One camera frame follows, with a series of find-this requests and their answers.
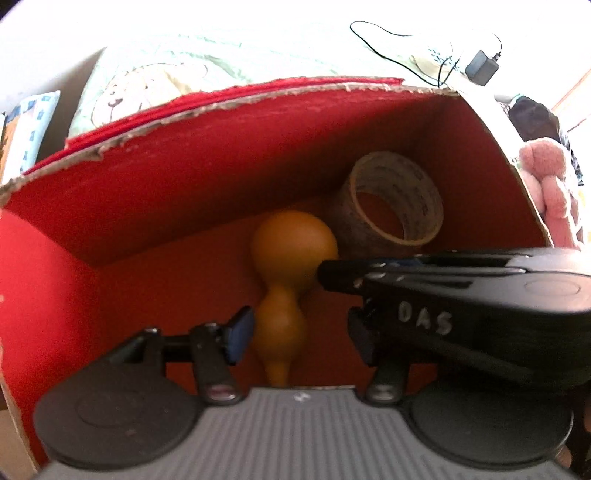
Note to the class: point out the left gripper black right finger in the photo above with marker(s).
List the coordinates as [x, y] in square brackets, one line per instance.
[461, 404]

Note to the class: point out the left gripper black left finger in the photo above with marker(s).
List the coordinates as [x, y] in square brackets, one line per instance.
[141, 399]

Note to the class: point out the orange gourd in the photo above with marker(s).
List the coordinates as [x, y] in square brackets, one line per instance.
[287, 249]

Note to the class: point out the pink plush toy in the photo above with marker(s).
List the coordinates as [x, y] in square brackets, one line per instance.
[545, 168]

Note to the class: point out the brown tape roll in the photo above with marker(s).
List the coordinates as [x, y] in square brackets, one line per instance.
[388, 206]

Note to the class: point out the dark bag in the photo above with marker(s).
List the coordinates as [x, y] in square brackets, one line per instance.
[533, 120]

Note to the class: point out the red cardboard box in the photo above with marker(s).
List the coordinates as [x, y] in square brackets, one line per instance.
[147, 221]

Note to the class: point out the black power adapter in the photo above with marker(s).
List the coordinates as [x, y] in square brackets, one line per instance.
[482, 68]

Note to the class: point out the white power strip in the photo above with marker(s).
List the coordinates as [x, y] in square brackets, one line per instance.
[436, 61]

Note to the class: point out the patterned pillow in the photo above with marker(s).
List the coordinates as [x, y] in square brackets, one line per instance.
[23, 133]

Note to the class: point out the light green bed sheet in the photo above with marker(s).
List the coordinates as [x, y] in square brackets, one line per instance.
[127, 79]

